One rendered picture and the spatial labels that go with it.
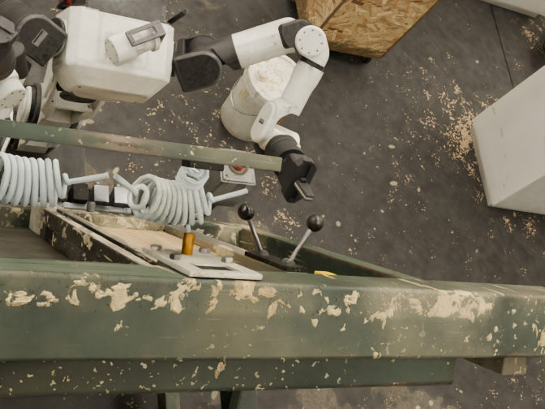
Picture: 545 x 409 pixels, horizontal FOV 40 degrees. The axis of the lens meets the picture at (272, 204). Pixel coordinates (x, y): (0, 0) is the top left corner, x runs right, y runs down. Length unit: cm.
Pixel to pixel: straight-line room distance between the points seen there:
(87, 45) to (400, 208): 243
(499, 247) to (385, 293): 327
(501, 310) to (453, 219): 296
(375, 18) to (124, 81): 228
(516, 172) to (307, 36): 250
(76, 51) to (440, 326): 108
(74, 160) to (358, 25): 169
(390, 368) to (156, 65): 94
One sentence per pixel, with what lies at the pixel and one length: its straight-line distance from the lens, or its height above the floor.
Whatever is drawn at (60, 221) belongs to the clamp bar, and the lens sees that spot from 170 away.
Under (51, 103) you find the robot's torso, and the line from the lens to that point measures 230.
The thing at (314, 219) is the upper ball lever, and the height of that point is 156.
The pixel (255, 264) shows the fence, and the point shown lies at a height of 141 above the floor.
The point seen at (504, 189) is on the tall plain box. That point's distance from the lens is 425.
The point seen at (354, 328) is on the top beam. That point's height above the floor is 194.
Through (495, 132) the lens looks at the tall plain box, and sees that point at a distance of 437.
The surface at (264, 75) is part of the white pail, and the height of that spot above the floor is 39.
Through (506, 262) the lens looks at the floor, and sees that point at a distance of 428.
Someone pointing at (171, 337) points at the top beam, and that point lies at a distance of 91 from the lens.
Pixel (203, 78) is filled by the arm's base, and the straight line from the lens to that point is 190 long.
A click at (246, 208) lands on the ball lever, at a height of 146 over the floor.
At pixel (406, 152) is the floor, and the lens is 414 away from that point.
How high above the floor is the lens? 275
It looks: 52 degrees down
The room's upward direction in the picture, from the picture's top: 48 degrees clockwise
